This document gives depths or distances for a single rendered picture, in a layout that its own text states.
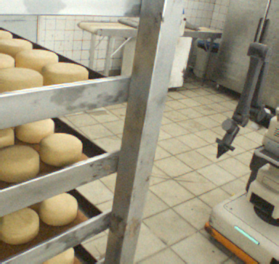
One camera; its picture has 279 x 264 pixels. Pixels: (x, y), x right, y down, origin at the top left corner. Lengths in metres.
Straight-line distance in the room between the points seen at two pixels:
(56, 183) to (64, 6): 0.17
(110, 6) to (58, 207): 0.26
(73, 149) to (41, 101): 0.11
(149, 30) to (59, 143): 0.17
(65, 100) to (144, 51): 0.09
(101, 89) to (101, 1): 0.08
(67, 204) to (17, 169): 0.12
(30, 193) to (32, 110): 0.09
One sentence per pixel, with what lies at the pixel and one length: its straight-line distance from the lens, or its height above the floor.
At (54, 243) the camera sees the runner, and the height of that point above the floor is 1.33.
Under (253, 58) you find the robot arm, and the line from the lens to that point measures 1.76.
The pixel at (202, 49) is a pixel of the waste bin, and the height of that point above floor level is 0.53.
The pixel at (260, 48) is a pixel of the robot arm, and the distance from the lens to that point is 1.74.
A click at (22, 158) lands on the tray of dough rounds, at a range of 0.37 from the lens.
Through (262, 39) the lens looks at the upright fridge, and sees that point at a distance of 5.16.
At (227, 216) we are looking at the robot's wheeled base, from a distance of 2.31.
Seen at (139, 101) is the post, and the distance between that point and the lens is 0.34.
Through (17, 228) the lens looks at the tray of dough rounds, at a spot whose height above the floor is 1.33.
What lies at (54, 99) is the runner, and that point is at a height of 1.50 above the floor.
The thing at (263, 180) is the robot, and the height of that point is 0.61.
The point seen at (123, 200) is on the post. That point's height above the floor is 1.37.
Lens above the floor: 1.61
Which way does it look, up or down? 24 degrees down
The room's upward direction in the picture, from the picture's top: 9 degrees clockwise
